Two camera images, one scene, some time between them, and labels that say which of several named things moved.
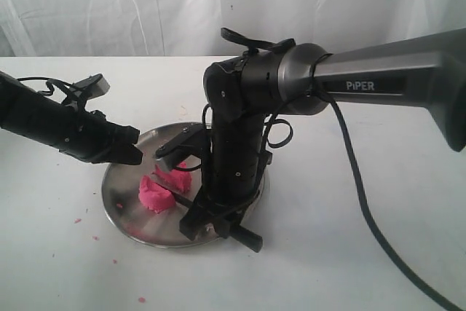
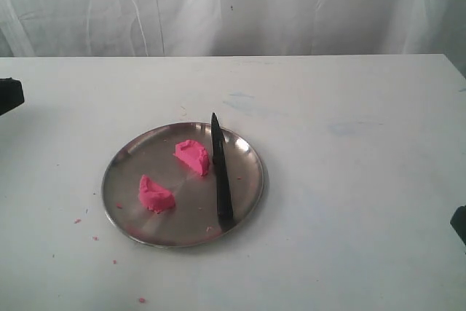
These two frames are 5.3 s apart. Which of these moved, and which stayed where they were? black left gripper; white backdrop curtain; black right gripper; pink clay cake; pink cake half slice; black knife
Moved: black knife; pink cake half slice; black left gripper; black right gripper
Stayed: pink clay cake; white backdrop curtain
